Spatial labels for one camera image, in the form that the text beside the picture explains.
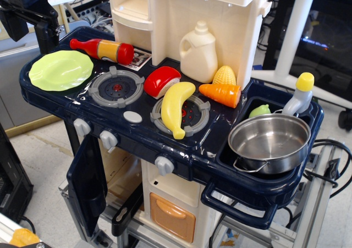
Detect white monitor stand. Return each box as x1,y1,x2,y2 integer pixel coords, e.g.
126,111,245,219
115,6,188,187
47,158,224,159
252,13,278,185
251,0,352,112

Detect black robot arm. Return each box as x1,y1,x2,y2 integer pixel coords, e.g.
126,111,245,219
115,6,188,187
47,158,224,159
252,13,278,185
1,0,60,54

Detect cream toy kitchen shelf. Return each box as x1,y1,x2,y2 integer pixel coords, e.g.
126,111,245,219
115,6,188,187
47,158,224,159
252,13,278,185
109,0,271,87

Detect navy towel bar handle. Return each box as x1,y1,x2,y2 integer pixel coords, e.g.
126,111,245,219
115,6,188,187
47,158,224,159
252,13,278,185
201,182,278,230

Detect left grey stove burner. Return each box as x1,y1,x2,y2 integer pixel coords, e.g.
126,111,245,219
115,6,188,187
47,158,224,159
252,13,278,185
88,67,145,108

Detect orange toy carrot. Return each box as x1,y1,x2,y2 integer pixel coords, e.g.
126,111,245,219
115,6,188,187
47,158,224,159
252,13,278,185
199,84,241,108

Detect red toy apple half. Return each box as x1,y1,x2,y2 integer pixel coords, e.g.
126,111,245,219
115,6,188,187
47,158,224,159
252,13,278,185
144,66,181,99

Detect right grey stove burner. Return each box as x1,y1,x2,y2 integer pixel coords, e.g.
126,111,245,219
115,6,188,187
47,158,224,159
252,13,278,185
150,95,211,137

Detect navy toy kitchen counter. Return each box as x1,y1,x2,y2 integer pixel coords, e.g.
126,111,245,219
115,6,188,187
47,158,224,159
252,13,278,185
19,27,323,217

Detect grey stove knob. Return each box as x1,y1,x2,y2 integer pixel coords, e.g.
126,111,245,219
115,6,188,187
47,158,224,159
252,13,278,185
74,118,91,136
155,156,174,176
100,130,118,153

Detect grey yellow toy faucet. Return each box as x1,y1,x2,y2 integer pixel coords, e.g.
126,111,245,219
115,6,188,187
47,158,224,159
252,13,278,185
282,72,315,115

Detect red yellow ketchup bottle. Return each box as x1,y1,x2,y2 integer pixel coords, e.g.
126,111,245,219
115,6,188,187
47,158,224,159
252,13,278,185
69,38,134,65

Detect navy oven door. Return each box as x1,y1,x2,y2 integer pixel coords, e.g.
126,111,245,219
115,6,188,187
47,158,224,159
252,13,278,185
67,135,108,237

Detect middle grey stove knob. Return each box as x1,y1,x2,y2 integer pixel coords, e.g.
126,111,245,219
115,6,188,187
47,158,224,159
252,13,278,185
100,130,118,153

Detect grey oval button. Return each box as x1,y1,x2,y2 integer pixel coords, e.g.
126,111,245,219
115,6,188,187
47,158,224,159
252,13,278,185
123,111,142,124

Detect light green plastic plate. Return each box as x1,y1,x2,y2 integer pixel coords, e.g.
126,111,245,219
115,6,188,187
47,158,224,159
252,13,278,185
29,51,94,91

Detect yellow toy corn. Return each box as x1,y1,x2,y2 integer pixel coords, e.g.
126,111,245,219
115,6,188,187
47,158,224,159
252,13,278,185
212,65,237,85

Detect grey stove burner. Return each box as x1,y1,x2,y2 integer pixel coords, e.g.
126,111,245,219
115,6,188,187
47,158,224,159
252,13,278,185
150,95,211,137
88,67,145,108

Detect black power cable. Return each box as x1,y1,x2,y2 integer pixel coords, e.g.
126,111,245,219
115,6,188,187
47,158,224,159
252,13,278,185
283,139,352,229

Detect left grey stove knob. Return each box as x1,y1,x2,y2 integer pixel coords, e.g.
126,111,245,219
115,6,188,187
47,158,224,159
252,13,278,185
74,118,91,136

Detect black computer case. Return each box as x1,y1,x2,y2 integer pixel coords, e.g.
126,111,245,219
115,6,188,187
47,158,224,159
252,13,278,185
1,128,34,223

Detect orange toy drawer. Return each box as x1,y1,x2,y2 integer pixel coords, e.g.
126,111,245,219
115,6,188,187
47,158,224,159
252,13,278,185
150,193,196,243

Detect right grey stove knob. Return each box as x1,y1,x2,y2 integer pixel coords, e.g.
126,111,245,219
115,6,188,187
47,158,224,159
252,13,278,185
155,156,174,176

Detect cream toy detergent jug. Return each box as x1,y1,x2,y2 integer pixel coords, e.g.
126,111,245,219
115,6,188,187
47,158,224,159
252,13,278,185
179,20,218,83

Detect yellow toy banana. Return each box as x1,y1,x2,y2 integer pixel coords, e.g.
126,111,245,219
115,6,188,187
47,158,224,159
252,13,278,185
161,82,196,140

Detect stainless steel pot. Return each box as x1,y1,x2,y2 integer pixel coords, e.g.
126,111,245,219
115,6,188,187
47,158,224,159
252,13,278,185
228,113,311,174

